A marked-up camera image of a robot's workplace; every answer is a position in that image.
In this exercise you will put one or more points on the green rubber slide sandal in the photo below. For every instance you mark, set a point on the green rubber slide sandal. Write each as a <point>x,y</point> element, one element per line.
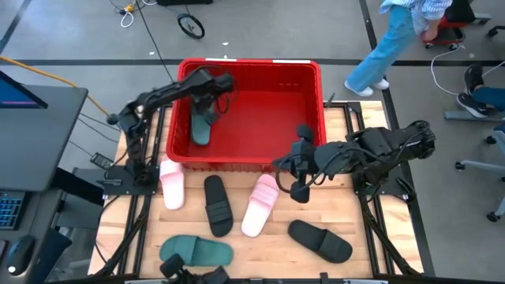
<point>197,250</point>
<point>200,132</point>

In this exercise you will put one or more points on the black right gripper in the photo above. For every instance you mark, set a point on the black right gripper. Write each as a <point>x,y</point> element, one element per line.
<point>301,158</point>

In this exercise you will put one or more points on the black rubber slide sandal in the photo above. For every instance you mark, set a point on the black rubber slide sandal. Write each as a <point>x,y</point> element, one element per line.
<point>319,240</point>
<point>218,205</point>

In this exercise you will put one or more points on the black camera with mount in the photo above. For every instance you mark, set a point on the black camera with mount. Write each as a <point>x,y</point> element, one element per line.
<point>173,266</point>

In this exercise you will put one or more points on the red plastic bin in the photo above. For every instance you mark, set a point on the red plastic bin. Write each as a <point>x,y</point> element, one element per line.
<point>268,118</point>

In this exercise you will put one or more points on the black power adapter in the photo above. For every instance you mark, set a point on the black power adapter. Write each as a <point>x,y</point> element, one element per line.
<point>102,161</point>

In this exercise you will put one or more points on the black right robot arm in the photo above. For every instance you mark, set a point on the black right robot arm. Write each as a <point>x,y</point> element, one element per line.
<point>378,146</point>

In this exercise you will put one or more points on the seated person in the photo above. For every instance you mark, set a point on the seated person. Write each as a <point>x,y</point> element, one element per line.
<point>489,96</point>

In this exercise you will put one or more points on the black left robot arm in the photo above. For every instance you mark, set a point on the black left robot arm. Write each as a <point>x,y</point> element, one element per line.
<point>165,92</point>

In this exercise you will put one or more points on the black metal table frame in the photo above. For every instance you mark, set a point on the black metal table frame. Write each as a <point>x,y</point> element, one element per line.
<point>159,134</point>

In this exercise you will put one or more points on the grey office chair base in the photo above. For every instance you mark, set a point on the grey office chair base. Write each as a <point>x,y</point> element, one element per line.
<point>481,165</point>

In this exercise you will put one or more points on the black computer mouse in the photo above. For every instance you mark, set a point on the black computer mouse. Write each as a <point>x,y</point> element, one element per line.
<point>19,254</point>

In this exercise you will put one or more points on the black keyboard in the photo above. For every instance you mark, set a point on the black keyboard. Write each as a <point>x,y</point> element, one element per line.
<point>10,209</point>

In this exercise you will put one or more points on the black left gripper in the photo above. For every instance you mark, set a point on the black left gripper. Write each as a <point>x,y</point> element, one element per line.
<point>213,84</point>

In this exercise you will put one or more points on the pink rubber slide sandal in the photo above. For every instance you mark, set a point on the pink rubber slide sandal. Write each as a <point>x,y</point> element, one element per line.
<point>258,205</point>
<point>172,185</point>

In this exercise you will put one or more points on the red rolling stool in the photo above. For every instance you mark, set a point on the red rolling stool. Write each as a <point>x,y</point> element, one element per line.
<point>447,35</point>

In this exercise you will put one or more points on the walking person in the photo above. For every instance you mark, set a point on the walking person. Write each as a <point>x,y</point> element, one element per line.
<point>386,51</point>

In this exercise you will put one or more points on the computer monitor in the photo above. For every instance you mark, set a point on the computer monitor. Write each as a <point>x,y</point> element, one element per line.
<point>16,94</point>

